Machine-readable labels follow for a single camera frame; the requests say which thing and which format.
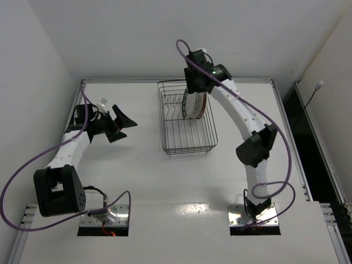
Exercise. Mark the metal base plate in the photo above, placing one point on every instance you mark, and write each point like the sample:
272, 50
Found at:
238, 217
115, 216

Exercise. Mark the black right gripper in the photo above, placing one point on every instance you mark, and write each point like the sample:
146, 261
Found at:
195, 83

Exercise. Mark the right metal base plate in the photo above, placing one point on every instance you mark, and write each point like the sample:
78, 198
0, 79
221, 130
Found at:
238, 217

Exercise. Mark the white plate with orange sunburst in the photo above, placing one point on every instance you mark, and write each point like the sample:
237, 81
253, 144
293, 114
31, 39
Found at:
204, 105

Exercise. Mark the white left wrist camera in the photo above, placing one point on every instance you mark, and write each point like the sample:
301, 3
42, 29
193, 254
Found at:
103, 104

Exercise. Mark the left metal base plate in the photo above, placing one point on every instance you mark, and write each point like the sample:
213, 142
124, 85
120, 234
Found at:
115, 216

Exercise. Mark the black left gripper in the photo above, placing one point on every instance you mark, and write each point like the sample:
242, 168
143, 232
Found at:
110, 125

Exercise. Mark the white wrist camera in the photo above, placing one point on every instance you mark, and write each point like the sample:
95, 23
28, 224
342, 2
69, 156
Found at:
201, 49
103, 104

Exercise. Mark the grey wire dish rack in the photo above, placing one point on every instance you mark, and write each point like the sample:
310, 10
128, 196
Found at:
181, 136

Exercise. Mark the white plate with flower emblem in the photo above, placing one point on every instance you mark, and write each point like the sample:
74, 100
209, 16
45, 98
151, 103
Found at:
199, 100

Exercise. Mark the white plate with teal rim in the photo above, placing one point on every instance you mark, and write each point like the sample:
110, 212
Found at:
187, 104

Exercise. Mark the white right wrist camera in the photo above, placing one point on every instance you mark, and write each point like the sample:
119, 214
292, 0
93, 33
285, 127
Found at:
201, 49

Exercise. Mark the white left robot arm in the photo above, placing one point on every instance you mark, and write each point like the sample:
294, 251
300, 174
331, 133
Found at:
59, 190

